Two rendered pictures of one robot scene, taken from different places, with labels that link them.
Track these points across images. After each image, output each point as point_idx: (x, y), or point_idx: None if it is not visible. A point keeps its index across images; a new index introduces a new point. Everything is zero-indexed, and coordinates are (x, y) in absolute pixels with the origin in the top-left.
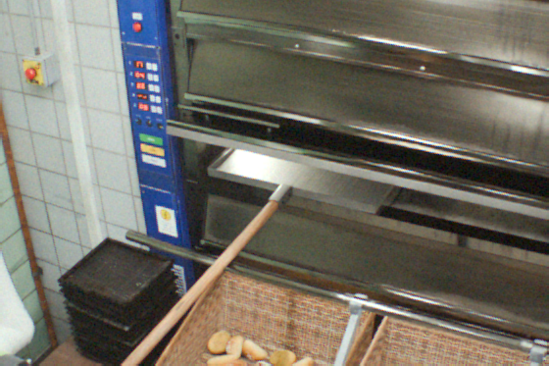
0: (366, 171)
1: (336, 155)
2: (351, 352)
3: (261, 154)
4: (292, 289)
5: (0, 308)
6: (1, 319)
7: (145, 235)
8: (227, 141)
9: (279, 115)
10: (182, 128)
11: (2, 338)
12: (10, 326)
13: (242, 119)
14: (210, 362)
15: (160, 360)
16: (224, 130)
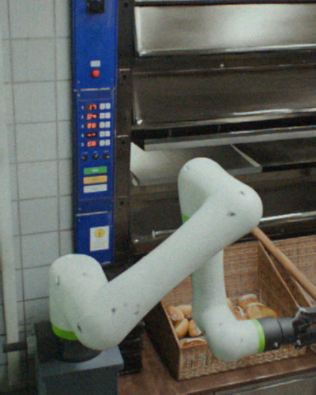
0: (294, 132)
1: (273, 128)
2: (276, 270)
3: (222, 144)
4: (290, 220)
5: (223, 289)
6: (223, 299)
7: (170, 228)
8: (197, 142)
9: (215, 118)
10: (159, 142)
11: (231, 313)
12: (225, 303)
13: (199, 124)
14: (178, 330)
15: (176, 335)
16: (192, 135)
